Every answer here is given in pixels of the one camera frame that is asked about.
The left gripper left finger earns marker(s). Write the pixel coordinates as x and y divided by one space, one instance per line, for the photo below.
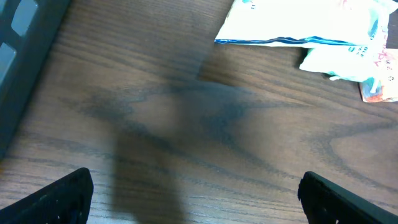
67 200

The yellow snack bag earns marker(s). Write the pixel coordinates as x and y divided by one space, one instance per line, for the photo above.
303 23

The grey plastic basket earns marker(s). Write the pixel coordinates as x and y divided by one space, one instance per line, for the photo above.
28 28

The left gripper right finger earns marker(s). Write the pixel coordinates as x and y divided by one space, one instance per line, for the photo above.
326 202

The mint green snack packet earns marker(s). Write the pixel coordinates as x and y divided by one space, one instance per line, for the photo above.
354 63

